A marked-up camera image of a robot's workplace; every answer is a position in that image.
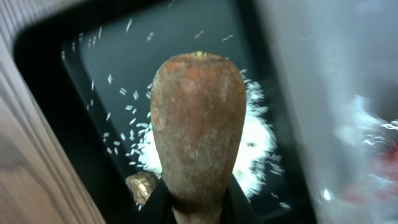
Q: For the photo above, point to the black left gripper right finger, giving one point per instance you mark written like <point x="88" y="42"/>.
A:
<point x="236" y="208"/>

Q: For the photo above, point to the black tray bin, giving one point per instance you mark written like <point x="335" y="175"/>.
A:
<point x="37" y="53"/>

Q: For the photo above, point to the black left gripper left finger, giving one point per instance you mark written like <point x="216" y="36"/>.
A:
<point x="158" y="208"/>

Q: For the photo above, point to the brown food scrap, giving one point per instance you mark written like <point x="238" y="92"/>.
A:
<point x="141" y="185"/>

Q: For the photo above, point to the clear plastic bin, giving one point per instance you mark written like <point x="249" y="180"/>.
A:
<point x="325" y="53"/>

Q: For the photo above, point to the red and white wrapper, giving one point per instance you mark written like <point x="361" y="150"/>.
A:
<point x="371" y="147"/>

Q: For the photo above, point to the white rice pile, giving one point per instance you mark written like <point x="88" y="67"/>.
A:
<point x="258" y="140"/>

